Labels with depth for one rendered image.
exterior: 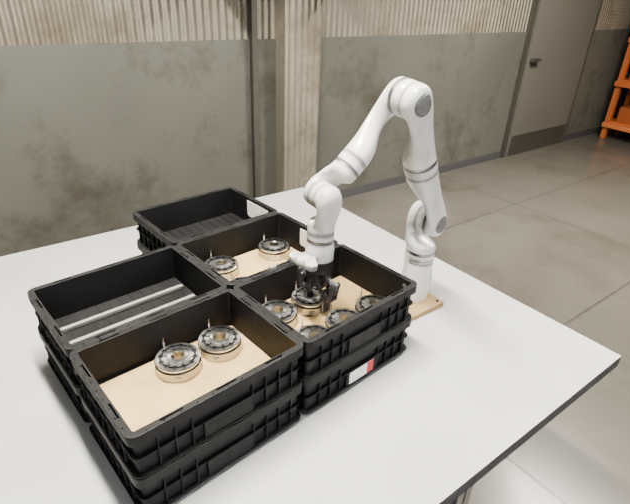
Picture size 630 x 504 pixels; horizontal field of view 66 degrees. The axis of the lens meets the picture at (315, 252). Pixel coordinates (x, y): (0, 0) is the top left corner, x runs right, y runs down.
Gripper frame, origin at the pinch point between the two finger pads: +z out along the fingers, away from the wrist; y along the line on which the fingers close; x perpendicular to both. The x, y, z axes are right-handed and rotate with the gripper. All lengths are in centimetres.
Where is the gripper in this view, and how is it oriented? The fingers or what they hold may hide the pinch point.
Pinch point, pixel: (316, 302)
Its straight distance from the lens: 134.6
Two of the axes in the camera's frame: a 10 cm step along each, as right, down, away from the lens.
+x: -6.9, 3.1, -6.5
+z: -0.4, 8.8, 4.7
